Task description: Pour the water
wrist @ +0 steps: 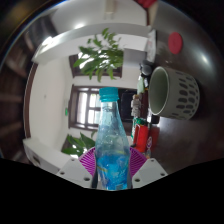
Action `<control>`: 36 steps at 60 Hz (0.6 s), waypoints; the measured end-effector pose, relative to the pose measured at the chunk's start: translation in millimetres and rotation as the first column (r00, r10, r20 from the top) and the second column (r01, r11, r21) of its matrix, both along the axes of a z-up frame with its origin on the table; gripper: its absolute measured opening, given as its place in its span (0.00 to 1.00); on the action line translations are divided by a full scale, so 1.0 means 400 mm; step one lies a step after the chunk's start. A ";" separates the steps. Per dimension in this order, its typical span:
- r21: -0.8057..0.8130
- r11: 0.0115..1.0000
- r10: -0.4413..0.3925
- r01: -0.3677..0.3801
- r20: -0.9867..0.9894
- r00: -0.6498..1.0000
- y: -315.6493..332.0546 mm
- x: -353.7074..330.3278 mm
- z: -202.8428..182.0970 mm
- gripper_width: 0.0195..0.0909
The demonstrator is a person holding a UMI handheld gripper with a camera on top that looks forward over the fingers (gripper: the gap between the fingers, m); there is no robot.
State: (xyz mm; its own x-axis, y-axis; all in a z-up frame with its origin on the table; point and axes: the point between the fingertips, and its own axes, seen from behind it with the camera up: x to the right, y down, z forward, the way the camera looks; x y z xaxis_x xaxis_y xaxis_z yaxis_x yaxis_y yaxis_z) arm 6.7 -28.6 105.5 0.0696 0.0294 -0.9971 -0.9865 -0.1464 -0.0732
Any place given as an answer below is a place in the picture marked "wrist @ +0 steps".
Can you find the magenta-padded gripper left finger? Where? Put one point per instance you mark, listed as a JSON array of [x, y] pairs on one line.
[[75, 173]]

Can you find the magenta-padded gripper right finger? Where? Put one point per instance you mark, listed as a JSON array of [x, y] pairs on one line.
[[150, 171]]

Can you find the clear blue-capped drink bottle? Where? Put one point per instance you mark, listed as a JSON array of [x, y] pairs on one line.
[[111, 133]]

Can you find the leafy plant in white pot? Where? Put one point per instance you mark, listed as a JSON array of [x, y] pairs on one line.
[[78, 143], [100, 58]]

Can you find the black flat device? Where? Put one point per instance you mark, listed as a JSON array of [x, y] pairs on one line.
[[155, 119]]

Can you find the green exit sign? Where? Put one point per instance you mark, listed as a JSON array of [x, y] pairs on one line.
[[67, 111]]

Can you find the brown wooden glazed double door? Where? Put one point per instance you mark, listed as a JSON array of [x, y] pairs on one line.
[[85, 110]]

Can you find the black chair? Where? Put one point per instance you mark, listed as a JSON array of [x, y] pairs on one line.
[[128, 103]]

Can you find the grey-white patterned cup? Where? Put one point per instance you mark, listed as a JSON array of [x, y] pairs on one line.
[[180, 93]]

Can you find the green folded cloth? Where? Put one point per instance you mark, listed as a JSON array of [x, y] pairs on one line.
[[140, 86]]

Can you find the dark grey round gadget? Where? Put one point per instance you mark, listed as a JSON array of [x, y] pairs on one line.
[[145, 70]]

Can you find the brown-framed window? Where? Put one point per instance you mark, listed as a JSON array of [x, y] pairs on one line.
[[74, 70]]

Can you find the white printed booklet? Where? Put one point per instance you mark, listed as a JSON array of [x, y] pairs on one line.
[[151, 43]]

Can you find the flat round red coaster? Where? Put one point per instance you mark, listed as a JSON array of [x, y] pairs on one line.
[[175, 42]]

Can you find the red-carpeted staircase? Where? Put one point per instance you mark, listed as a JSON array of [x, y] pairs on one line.
[[146, 2]]

